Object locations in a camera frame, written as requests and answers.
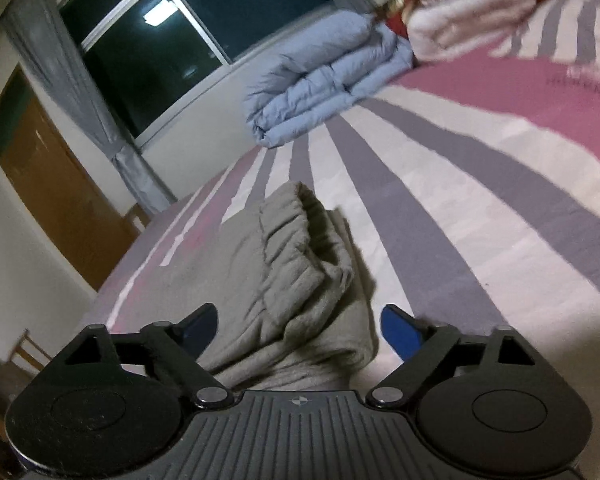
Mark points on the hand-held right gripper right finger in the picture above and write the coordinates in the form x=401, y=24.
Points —
x=397, y=330

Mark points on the red pillow with gold trim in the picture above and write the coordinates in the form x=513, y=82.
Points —
x=397, y=20

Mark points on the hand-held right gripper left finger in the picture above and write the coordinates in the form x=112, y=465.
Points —
x=202, y=327

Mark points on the pink grey striped bed sheet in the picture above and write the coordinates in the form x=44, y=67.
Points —
x=480, y=210

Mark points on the dark window with white frame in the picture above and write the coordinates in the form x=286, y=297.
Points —
x=180, y=60

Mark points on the grey pants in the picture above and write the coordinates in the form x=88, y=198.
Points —
x=290, y=280

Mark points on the folded blue quilt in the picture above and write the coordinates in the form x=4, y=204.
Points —
x=325, y=85

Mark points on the brown wooden door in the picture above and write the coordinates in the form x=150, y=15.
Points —
x=55, y=175

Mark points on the folded white pink quilt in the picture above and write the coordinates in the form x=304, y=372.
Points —
x=460, y=15

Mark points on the wooden chair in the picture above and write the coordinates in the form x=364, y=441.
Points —
x=137, y=220
x=25, y=355

